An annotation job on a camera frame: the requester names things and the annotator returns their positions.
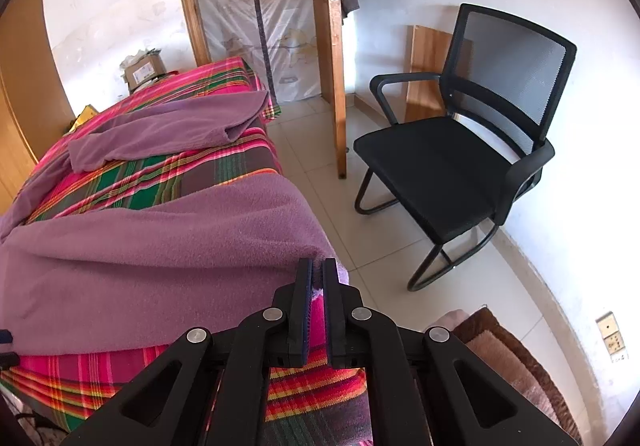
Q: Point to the pink green plaid bed sheet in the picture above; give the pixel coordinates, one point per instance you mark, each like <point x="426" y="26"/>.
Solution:
<point x="125" y="181"/>

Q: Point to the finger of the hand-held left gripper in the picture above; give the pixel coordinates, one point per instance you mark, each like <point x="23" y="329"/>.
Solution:
<point x="5" y="336"/>

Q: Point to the light wooden board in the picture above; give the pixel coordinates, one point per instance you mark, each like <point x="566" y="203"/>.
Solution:
<point x="425" y="76"/>

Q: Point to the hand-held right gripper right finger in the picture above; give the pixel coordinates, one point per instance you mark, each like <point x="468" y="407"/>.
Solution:
<point x="328" y="326"/>

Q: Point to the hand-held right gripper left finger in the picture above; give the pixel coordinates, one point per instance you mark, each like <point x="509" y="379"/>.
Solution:
<point x="306" y="321"/>

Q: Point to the brown cardboard box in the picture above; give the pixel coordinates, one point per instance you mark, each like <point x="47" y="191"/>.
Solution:
<point x="145" y="74"/>

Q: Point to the wooden door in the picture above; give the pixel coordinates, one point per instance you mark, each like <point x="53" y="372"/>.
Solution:
<point x="330" y="76"/>

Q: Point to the purple fleece garment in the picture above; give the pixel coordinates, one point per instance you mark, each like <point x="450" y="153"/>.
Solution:
<point x="150" y="251"/>

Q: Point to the wooden wardrobe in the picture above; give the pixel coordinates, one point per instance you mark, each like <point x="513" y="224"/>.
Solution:
<point x="25" y="101"/>

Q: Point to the printed translucent door curtain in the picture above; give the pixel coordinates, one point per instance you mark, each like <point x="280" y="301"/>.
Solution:
<point x="280" y="16"/>

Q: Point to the wall socket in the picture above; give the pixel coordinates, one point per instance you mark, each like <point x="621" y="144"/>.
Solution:
<point x="612" y="336"/>

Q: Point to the brown plush blanket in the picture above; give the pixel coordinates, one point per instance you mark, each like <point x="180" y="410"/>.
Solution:
<point x="510" y="366"/>

